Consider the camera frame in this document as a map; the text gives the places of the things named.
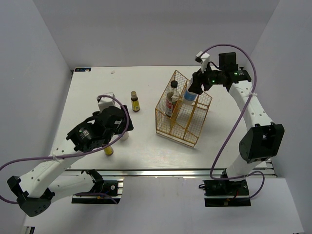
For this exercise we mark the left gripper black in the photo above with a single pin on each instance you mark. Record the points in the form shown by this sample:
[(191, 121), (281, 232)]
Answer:
[(129, 126)]

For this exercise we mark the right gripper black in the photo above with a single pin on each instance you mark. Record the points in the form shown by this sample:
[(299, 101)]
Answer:
[(199, 78)]

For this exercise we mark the white jar silver lid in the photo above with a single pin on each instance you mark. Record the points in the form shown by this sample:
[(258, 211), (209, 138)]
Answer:
[(189, 97), (125, 136)]

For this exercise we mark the dark sauce bottle red label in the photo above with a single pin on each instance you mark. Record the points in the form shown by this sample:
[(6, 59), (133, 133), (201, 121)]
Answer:
[(172, 98)]

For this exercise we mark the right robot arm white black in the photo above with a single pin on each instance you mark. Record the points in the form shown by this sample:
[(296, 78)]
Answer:
[(263, 137)]

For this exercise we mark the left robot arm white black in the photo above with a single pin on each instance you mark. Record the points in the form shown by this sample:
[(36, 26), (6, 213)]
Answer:
[(38, 189)]

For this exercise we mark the small brown bottle yellow label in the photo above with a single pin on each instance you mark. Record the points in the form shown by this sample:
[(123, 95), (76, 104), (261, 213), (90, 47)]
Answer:
[(135, 102)]

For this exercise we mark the small yellow bottle cork cap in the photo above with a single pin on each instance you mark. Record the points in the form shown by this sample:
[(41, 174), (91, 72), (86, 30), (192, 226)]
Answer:
[(108, 150)]

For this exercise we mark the blue corner sticker left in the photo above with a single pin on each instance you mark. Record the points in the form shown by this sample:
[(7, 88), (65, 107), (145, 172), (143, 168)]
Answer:
[(87, 69)]

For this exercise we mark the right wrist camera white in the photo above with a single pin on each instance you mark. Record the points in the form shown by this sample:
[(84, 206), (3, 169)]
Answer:
[(203, 59)]

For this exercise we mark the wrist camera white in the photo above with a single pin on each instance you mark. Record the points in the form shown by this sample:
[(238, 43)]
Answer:
[(104, 103), (203, 59)]

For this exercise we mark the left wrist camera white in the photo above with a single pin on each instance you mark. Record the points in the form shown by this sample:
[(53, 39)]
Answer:
[(104, 103)]

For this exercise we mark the gold wire mesh organizer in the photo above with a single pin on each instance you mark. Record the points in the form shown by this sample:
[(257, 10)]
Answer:
[(186, 122)]

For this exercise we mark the aluminium table rail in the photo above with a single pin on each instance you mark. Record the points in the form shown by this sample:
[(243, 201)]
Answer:
[(155, 172)]

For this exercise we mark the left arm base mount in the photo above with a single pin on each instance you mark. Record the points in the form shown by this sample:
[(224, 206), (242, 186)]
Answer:
[(103, 192)]

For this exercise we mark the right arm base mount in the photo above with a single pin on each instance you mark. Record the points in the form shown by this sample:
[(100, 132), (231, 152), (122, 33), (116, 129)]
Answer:
[(226, 193)]

